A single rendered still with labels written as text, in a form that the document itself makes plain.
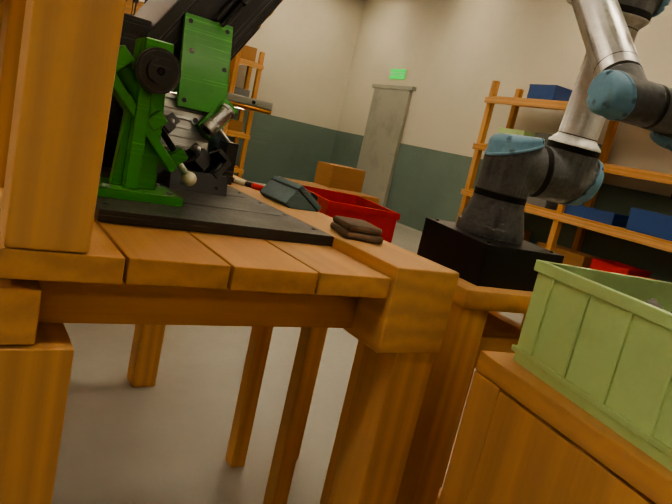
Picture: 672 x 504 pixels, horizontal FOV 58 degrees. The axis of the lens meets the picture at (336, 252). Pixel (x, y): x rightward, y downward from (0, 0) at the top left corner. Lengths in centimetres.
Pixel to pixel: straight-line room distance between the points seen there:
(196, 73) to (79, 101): 72
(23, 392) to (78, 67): 39
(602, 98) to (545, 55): 729
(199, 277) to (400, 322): 36
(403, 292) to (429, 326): 10
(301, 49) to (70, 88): 1081
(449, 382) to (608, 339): 46
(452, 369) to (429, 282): 29
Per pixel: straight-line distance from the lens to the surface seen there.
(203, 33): 147
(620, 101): 110
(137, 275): 79
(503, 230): 134
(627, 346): 87
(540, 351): 99
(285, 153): 1146
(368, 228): 114
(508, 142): 134
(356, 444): 115
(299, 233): 109
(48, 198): 75
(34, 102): 74
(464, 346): 125
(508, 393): 99
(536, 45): 854
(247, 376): 193
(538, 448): 95
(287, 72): 1138
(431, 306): 104
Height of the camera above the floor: 107
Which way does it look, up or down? 10 degrees down
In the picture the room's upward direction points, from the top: 13 degrees clockwise
